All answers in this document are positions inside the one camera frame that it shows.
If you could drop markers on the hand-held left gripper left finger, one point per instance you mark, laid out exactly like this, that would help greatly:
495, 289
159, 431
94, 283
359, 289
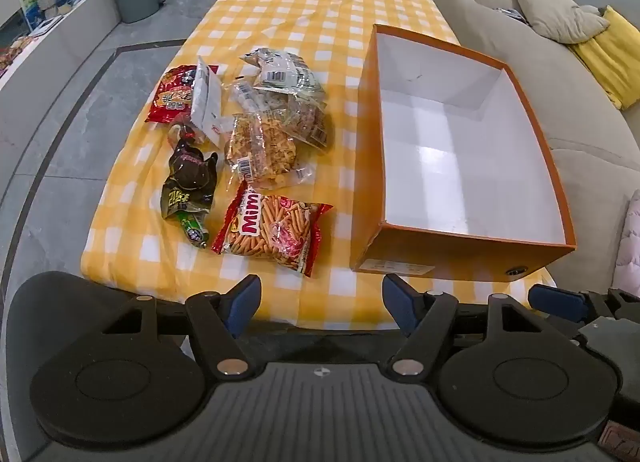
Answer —
246, 299

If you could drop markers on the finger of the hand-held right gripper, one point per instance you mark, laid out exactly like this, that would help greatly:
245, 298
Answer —
555, 301

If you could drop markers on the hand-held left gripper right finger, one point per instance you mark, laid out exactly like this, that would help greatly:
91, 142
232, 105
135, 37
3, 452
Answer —
397, 302

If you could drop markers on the red stick cracker bag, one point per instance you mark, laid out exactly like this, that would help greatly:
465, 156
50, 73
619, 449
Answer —
270, 237

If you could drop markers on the green tube snack packet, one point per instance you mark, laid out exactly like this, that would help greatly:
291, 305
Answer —
194, 228

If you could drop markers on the black and yellow snack packet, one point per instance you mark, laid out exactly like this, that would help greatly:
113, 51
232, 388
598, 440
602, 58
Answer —
180, 198

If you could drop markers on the dark brown snack packet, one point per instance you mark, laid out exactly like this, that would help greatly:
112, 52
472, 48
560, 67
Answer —
192, 170

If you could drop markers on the clear bag of orange crackers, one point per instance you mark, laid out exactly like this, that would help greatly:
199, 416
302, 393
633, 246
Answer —
260, 147

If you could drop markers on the orange cardboard box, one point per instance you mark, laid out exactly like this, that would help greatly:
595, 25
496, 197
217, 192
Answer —
450, 152

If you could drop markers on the clear bag with brown bun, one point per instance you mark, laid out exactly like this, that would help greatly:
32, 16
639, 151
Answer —
182, 131

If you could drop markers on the clear bag of brown nuts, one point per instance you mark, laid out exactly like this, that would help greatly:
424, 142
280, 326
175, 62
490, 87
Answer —
310, 120

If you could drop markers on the red snack bag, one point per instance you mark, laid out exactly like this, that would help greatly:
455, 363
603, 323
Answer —
170, 97

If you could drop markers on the green and white snack packet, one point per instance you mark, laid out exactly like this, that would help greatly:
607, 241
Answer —
287, 70

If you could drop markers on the pink cloth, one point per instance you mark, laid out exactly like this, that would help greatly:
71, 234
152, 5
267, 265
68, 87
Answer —
629, 242

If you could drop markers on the beige sofa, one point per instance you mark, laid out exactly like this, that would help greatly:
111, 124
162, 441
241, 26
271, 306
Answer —
575, 142

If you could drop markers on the yellow blanket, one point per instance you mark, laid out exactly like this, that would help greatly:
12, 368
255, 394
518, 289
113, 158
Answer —
610, 57

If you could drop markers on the small items on sofa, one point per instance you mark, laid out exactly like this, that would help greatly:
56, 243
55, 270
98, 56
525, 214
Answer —
512, 15

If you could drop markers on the yellow checked tablecloth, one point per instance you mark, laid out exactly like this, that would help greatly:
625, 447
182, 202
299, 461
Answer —
320, 17

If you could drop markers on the beige pillow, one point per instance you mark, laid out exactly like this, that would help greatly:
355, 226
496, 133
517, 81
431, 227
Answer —
545, 2

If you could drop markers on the white tv cabinet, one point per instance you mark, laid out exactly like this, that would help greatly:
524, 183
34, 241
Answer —
65, 37

